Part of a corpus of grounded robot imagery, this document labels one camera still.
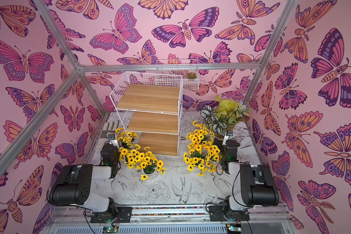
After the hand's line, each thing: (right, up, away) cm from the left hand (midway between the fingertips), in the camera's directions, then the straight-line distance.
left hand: (121, 139), depth 93 cm
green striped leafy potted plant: (+63, +14, -8) cm, 65 cm away
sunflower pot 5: (+56, -8, -12) cm, 58 cm away
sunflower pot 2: (+11, -8, -12) cm, 18 cm away
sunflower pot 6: (+51, -9, -12) cm, 53 cm away
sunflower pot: (+5, +1, -5) cm, 7 cm away
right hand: (+67, +1, -1) cm, 67 cm away
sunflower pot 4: (+51, +2, -6) cm, 51 cm away
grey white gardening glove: (-15, +7, +16) cm, 23 cm away
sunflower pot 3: (+20, -11, -15) cm, 27 cm away
